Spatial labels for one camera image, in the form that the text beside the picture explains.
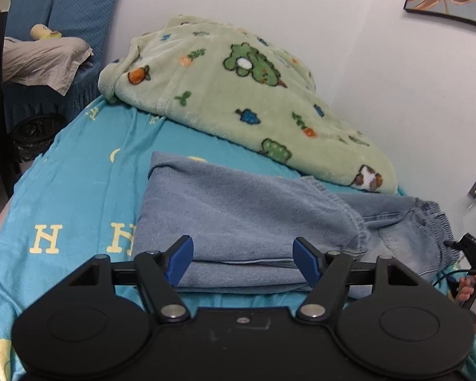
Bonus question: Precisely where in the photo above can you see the green printed fleece blanket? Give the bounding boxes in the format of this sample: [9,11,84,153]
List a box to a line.
[98,15,399,194]

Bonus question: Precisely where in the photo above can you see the black cable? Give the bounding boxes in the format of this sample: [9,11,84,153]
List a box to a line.
[432,269,476,287]

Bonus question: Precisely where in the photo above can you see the blue quilted chair cover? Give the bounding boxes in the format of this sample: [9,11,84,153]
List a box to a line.
[2,0,124,128]

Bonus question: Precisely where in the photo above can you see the yellow plush toy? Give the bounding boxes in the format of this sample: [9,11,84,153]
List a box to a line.
[30,24,63,42]

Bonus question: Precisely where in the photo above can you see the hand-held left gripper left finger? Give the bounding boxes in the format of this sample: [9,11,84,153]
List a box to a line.
[63,235,194,323]

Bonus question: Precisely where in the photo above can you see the teal printed bed sheet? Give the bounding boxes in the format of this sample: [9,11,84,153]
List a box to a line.
[0,94,476,381]

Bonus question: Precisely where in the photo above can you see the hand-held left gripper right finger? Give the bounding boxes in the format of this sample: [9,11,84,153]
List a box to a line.
[293,237,425,320]

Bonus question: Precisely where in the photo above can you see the black trash bin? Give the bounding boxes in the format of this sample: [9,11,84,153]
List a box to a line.
[11,113,67,163]

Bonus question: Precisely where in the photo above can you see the blue denim pants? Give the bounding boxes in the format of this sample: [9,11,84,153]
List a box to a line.
[132,151,459,298]

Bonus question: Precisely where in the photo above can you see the beige cloth on chair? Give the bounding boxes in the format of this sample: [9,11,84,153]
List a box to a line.
[2,36,94,96]

